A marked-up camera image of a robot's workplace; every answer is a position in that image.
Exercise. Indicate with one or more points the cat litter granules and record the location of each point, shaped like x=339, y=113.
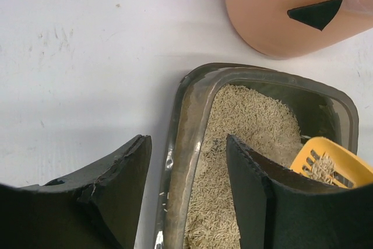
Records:
x=264, y=124

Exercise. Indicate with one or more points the yellow plastic litter scoop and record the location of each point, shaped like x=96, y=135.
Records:
x=350, y=170

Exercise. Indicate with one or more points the dark grey litter box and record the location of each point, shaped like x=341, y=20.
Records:
x=320, y=110

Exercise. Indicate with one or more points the litter clump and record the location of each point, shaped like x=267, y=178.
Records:
x=322, y=170

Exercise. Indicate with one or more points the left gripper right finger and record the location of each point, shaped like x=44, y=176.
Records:
x=278, y=208

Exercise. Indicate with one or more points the orange trash bin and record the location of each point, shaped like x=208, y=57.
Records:
x=292, y=28

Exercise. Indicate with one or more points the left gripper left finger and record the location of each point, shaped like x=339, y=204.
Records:
x=97, y=206

